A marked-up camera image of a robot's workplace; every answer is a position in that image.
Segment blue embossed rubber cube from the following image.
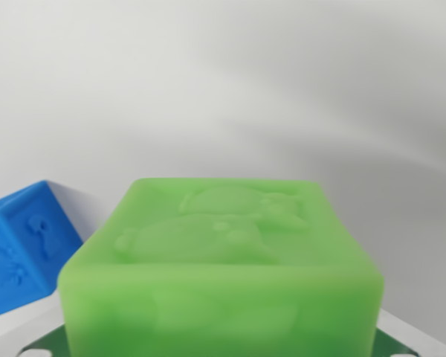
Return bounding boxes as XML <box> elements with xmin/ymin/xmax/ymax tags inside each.
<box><xmin>0</xmin><ymin>180</ymin><xmax>84</xmax><ymax>321</ymax></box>

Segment green embossed rubber cube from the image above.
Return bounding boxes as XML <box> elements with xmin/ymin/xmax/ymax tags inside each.
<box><xmin>57</xmin><ymin>177</ymin><xmax>386</xmax><ymax>357</ymax></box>

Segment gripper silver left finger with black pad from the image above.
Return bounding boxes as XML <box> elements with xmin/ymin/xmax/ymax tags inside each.
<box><xmin>0</xmin><ymin>305</ymin><xmax>72</xmax><ymax>357</ymax></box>

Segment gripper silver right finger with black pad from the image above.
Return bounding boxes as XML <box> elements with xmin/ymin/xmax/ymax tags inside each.
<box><xmin>372</xmin><ymin>309</ymin><xmax>446</xmax><ymax>357</ymax></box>

